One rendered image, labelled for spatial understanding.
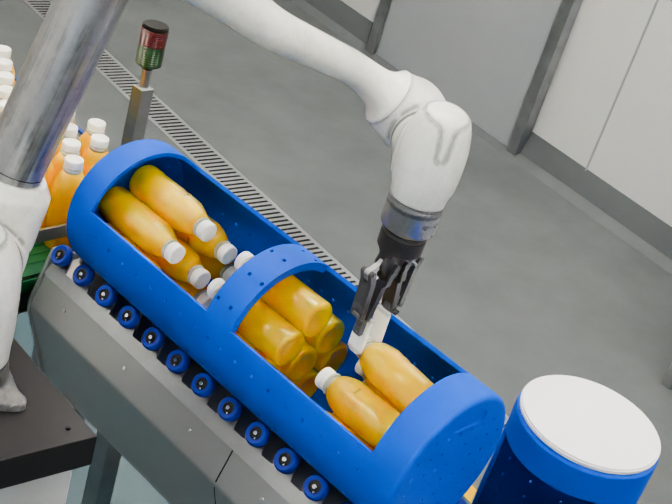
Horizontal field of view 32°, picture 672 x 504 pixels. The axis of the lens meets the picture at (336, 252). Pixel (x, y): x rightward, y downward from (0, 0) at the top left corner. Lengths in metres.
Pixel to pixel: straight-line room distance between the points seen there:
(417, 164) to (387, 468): 0.46
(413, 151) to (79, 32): 0.53
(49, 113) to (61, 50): 0.10
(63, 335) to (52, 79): 0.71
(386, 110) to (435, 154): 0.16
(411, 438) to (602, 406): 0.63
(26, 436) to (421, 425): 0.59
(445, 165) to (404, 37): 4.83
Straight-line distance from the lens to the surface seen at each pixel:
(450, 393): 1.85
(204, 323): 2.04
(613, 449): 2.25
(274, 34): 1.68
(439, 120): 1.74
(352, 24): 6.93
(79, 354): 2.37
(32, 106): 1.86
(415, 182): 1.77
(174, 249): 2.18
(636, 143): 5.64
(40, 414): 1.87
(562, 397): 2.32
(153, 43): 2.79
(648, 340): 4.89
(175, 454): 2.22
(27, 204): 1.92
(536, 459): 2.21
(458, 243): 5.02
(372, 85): 1.87
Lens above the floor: 2.25
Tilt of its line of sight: 29 degrees down
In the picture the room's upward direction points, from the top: 17 degrees clockwise
